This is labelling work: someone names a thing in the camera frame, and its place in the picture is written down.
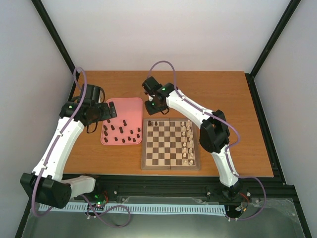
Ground black aluminium frame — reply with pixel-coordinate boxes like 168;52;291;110
20;0;312;238

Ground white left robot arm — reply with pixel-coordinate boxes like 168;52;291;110
20;85;117;208

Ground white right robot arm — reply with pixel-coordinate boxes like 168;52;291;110
142;76;242;200

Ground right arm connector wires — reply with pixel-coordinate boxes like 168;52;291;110
235;192;252;213

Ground wooden chess board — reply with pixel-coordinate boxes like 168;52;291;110
141;118;201;170

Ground light blue cable duct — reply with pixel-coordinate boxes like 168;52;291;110
39;202;227;215

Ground pink plastic tray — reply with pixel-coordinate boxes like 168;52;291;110
101;97;143;146

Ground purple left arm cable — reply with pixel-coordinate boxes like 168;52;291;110
31;66;88;218

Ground row of white chess pieces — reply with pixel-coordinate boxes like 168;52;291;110
181;119;195;167

